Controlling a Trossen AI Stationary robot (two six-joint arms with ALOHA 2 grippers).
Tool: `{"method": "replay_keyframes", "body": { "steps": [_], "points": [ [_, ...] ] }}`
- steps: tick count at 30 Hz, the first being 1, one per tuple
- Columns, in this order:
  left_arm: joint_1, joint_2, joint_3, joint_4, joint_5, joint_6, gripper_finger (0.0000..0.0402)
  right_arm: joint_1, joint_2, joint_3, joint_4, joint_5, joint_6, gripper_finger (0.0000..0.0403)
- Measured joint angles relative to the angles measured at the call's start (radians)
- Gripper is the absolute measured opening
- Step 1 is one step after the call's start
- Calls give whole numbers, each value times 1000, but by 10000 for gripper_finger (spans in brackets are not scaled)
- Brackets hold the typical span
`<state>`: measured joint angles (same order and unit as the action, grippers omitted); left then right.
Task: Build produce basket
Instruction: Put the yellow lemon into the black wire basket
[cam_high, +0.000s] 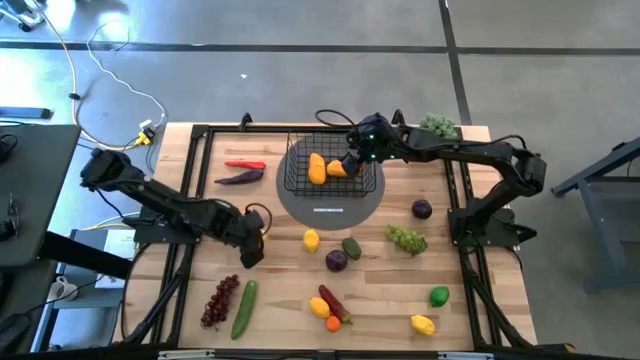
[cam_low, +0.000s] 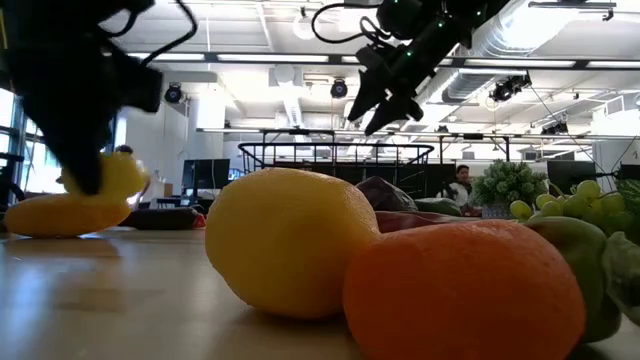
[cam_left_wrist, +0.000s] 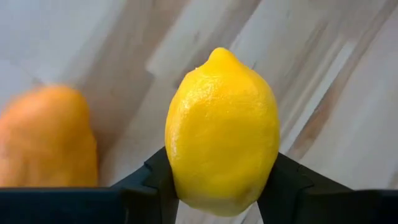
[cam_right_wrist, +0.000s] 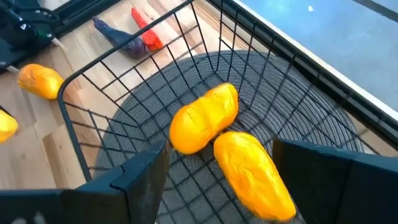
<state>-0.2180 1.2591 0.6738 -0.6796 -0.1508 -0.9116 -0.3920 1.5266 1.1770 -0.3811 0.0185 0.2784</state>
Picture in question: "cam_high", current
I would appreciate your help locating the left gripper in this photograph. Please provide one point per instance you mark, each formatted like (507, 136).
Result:
(247, 227)

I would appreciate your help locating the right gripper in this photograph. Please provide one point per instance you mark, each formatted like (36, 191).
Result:
(367, 145)

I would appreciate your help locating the green cucumber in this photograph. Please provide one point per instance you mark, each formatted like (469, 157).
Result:
(244, 309)

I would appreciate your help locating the red grape bunch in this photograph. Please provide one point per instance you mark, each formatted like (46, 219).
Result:
(220, 301)

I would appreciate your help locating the yellow lemon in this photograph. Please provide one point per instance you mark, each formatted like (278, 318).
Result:
(422, 325)
(311, 240)
(319, 307)

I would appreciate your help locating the round purple onion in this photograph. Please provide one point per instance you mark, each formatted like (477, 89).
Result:
(422, 209)
(336, 260)

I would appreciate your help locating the green pepper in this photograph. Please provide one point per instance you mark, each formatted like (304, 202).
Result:
(351, 248)

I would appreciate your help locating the red chili pepper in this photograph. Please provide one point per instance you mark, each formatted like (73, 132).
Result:
(245, 164)

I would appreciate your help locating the green grape bunch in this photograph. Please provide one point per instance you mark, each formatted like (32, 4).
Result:
(406, 239)

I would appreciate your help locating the small orange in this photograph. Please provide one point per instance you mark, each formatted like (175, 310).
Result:
(333, 324)

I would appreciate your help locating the green lime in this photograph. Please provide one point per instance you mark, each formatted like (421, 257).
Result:
(439, 296)

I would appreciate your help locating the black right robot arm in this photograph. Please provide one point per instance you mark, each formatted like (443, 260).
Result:
(475, 150)

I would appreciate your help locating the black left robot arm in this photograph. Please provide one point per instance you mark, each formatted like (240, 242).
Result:
(165, 200)

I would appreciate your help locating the round grey woven placemat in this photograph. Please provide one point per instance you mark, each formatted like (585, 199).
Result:
(300, 215)

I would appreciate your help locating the silver aluminium extrusion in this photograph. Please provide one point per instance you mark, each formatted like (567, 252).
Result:
(186, 354)
(465, 355)

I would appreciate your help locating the white paper sheet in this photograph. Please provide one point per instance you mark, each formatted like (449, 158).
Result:
(120, 245)

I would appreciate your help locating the white and yellow plug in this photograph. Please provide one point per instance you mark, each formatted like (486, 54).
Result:
(145, 131)

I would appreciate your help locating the white mug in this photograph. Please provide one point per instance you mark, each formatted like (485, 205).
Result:
(62, 288)

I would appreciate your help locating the black desk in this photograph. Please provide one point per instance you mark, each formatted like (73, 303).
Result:
(40, 190)

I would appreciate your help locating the blue-grey side table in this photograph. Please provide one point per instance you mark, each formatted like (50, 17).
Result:
(595, 171)

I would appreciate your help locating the small black device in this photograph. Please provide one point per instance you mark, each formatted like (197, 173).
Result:
(12, 215)

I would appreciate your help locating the black flat bar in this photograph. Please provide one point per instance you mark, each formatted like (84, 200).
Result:
(25, 113)

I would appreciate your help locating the black table frame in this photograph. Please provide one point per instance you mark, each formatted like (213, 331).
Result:
(225, 128)

